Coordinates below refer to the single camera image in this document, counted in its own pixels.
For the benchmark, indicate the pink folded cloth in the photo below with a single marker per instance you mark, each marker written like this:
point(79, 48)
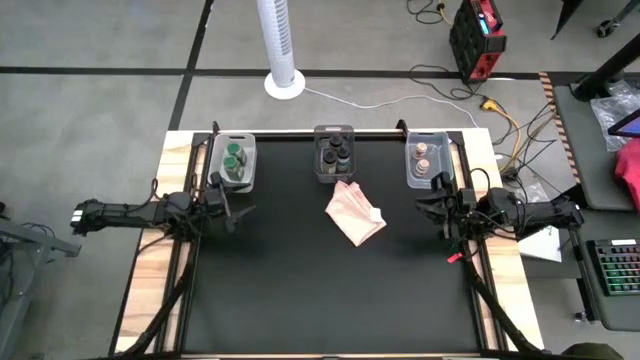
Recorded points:
point(350, 215)

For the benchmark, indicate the black lid jar teal label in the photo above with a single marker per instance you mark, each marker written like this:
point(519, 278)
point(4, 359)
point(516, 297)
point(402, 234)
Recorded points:
point(343, 157)

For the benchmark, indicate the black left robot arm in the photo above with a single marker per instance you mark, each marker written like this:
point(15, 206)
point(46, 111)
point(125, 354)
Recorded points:
point(130, 212)

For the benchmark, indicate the smoky clear plastic bin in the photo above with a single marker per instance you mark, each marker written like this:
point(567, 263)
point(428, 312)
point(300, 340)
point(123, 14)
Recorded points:
point(318, 172)

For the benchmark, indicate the person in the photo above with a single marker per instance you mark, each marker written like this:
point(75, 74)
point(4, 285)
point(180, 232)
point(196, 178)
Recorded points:
point(592, 352)

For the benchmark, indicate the white tower fan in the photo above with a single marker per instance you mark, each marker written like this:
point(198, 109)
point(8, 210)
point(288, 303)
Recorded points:
point(279, 45)

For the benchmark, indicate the copper lid spice jar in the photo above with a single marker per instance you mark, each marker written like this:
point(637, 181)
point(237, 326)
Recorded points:
point(422, 167)
point(421, 149)

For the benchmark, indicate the tablet with dark frame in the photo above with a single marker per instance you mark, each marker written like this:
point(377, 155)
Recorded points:
point(627, 125)

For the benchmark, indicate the black table clamp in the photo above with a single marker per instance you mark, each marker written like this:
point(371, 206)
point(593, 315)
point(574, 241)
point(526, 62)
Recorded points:
point(215, 131)
point(402, 127)

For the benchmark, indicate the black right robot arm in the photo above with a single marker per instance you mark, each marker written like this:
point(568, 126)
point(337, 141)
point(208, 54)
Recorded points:
point(530, 215)

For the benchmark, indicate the white plastic bin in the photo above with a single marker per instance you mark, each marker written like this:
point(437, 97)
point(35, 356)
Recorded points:
point(250, 160)

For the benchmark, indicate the green lid spice jar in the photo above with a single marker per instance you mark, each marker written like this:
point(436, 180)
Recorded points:
point(235, 149)
point(231, 164)

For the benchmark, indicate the red and black power box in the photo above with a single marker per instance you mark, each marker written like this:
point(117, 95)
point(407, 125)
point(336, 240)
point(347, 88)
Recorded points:
point(475, 40)

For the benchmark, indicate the white paper sheet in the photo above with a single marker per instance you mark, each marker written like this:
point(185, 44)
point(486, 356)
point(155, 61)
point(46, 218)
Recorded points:
point(542, 246)

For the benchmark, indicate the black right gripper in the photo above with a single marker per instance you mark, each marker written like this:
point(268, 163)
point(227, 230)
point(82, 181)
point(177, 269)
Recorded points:
point(457, 207)

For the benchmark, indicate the black caster wheel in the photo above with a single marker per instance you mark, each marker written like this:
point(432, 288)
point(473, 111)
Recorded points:
point(606, 27)

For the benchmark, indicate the black lid jar red label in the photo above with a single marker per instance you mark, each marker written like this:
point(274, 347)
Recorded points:
point(336, 140)

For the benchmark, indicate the black desk pole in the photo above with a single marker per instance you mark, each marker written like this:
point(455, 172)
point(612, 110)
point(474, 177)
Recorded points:
point(607, 65)

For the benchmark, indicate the backlit keyboard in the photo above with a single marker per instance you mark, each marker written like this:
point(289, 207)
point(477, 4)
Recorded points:
point(619, 267)

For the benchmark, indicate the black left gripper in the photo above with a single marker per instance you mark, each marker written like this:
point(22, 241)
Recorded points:
point(217, 210)

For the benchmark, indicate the grey metal stand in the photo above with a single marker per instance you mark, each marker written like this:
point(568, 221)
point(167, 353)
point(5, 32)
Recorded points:
point(30, 244)

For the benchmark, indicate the small red tag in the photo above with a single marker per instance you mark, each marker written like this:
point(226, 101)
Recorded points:
point(455, 258)

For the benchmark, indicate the small white cloth tag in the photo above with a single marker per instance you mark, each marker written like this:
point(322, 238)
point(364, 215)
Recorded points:
point(376, 215)

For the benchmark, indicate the red cloth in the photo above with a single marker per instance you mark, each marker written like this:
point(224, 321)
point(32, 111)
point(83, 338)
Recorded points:
point(630, 170)

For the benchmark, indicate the clear plastic bag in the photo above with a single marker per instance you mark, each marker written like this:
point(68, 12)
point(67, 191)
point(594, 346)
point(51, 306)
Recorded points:
point(607, 112)

